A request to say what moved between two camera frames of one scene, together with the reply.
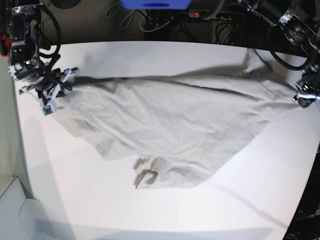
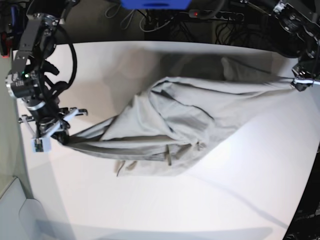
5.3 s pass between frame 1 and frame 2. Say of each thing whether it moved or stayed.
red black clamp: stayed
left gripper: moved
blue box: stayed
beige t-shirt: moved
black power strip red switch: stayed
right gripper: moved
